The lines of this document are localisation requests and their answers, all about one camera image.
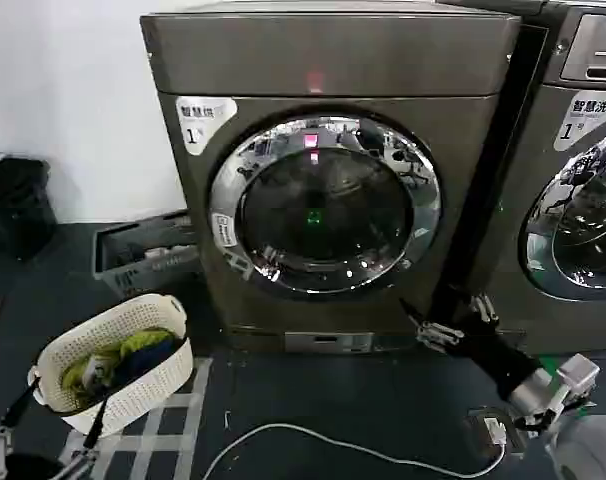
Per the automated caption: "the yellow-green garment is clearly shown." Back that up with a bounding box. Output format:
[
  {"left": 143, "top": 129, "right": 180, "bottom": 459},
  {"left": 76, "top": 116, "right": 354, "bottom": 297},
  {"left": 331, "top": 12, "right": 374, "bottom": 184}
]
[{"left": 62, "top": 327, "right": 177, "bottom": 401}]

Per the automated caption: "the round glass dryer door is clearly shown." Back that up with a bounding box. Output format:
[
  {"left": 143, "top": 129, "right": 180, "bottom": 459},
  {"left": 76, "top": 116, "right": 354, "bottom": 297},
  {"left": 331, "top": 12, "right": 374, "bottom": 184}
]
[{"left": 207, "top": 113, "right": 443, "bottom": 301}]

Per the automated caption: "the grey slatted plastic crate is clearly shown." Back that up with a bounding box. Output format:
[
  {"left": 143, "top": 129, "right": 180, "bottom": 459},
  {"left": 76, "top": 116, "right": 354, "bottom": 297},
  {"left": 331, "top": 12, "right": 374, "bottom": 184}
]
[{"left": 93, "top": 209, "right": 202, "bottom": 299}]

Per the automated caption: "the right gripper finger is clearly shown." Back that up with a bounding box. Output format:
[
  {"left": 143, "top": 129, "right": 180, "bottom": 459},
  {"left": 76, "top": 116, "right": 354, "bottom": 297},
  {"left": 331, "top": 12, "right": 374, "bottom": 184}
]
[
  {"left": 399, "top": 297, "right": 465, "bottom": 352},
  {"left": 446, "top": 283, "right": 501, "bottom": 330}
]

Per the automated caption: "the floor socket box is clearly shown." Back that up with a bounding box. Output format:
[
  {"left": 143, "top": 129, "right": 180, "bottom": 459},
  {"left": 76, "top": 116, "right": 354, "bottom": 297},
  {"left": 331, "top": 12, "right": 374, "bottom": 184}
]
[{"left": 461, "top": 406, "right": 527, "bottom": 454}]

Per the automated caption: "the round glass washer door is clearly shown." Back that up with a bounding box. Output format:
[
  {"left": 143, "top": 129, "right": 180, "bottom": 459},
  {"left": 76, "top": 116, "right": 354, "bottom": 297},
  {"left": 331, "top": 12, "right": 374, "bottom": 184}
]
[{"left": 516, "top": 127, "right": 606, "bottom": 304}]

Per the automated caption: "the grey washing machine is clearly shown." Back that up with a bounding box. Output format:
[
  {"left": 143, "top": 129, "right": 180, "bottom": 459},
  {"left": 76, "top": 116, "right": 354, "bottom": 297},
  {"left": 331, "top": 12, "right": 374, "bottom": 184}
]
[{"left": 440, "top": 0, "right": 606, "bottom": 356}]

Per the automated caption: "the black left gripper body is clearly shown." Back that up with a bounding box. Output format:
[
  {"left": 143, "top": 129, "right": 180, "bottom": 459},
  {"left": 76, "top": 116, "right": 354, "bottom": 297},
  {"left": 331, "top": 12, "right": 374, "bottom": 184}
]
[{"left": 2, "top": 452, "right": 67, "bottom": 480}]

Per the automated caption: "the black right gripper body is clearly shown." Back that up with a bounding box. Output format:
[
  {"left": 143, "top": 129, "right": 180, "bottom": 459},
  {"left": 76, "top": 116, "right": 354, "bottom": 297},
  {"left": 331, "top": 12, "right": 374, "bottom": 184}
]
[{"left": 454, "top": 304, "right": 545, "bottom": 400}]

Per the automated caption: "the white cable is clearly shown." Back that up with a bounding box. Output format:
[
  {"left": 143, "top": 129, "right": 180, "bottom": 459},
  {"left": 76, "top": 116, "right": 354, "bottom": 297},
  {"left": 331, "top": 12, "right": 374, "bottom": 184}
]
[{"left": 202, "top": 422, "right": 507, "bottom": 480}]

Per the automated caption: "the white perforated plastic basket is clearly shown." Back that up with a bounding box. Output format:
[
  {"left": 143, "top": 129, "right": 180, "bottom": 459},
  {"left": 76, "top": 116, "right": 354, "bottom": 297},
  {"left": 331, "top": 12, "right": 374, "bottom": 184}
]
[{"left": 27, "top": 293, "right": 195, "bottom": 434}]

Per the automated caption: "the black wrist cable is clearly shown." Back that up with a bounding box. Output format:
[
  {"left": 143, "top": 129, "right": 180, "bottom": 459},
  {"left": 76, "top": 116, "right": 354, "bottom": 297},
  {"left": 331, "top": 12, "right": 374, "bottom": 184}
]
[{"left": 513, "top": 407, "right": 564, "bottom": 441}]

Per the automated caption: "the grey dryer with round door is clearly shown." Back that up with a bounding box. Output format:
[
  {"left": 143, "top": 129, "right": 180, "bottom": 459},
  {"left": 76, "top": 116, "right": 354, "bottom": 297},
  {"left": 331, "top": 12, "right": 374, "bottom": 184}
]
[{"left": 139, "top": 10, "right": 524, "bottom": 356}]

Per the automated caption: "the dark blue garment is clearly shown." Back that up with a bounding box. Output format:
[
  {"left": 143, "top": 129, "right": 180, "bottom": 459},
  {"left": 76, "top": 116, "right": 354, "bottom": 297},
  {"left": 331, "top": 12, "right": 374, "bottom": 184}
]
[{"left": 110, "top": 337, "right": 187, "bottom": 387}]

